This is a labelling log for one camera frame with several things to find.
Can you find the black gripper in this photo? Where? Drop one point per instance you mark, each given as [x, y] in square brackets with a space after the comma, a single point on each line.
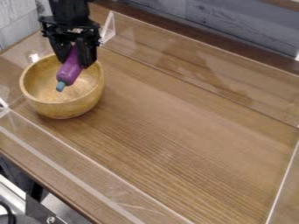
[68, 25]

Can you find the purple toy eggplant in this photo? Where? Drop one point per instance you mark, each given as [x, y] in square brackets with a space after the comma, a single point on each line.
[70, 70]

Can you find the brown wooden bowl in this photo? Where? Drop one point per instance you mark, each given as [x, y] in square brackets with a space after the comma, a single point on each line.
[75, 100]

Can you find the clear acrylic corner bracket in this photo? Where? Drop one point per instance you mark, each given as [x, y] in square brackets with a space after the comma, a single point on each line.
[108, 29]

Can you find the clear acrylic barrier wall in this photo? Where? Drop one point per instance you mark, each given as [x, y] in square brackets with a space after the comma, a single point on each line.
[191, 142]

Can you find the black metal table frame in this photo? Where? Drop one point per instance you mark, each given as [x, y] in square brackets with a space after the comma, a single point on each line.
[20, 199]

